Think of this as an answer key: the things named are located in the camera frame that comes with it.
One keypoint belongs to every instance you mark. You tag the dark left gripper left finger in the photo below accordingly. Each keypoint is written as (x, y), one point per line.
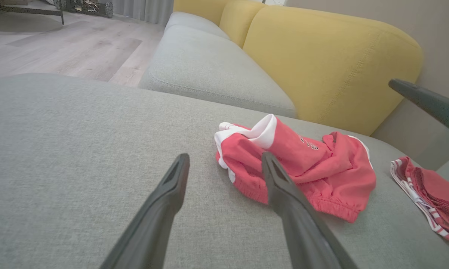
(153, 231)

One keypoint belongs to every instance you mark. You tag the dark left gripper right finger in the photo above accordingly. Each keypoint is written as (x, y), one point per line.
(306, 239)

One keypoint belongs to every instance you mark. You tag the red mesh shorts white band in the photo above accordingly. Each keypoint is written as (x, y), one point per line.
(321, 172)

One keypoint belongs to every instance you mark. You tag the red and white t-shirt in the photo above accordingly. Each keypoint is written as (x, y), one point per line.
(437, 190)

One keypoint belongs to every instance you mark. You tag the large yellow sofa back cushion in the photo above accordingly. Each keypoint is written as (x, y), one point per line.
(321, 59)

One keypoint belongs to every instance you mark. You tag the narrow grey sofa seat cushion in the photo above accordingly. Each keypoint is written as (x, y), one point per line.
(187, 22)

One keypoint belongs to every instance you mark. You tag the small yellow sofa back cushion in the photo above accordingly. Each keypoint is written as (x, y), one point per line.
(198, 7)
(237, 18)

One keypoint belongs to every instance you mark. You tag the grey curtain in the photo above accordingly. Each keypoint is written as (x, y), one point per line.
(149, 9)

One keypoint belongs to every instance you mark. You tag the wheeled machine base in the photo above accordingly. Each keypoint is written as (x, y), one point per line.
(97, 8)

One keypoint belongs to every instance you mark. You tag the dark metal table frame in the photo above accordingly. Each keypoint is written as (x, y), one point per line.
(41, 11)

